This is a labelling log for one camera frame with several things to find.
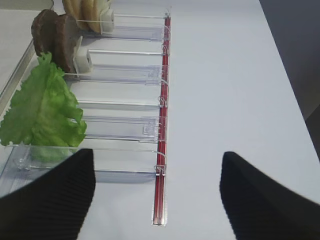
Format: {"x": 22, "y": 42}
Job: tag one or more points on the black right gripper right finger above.
{"x": 260, "y": 208}

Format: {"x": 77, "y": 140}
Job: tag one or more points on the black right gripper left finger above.
{"x": 54, "y": 206}

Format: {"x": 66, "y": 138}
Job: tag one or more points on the green lettuce leaf in rack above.
{"x": 43, "y": 113}

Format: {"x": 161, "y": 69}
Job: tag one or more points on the brown meat patty front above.
{"x": 66, "y": 37}

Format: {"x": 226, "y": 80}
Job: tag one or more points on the brown meat patty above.
{"x": 43, "y": 30}
{"x": 66, "y": 37}

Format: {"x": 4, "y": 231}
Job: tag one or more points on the brown meat patty rear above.
{"x": 43, "y": 30}

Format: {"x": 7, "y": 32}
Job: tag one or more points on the clear acrylic right rack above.
{"x": 120, "y": 103}

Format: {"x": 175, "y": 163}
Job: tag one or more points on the white pusher block lower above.
{"x": 81, "y": 58}

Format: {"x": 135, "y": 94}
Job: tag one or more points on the white pusher block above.
{"x": 81, "y": 58}
{"x": 107, "y": 21}

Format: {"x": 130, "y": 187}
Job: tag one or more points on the white pusher block upper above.
{"x": 107, "y": 21}

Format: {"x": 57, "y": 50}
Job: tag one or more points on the bun half left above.
{"x": 74, "y": 8}

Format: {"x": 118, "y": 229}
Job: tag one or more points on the bun half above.
{"x": 91, "y": 10}
{"x": 74, "y": 8}

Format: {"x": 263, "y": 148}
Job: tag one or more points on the bun half right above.
{"x": 91, "y": 10}

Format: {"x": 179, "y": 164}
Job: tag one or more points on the red rail strip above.
{"x": 159, "y": 206}

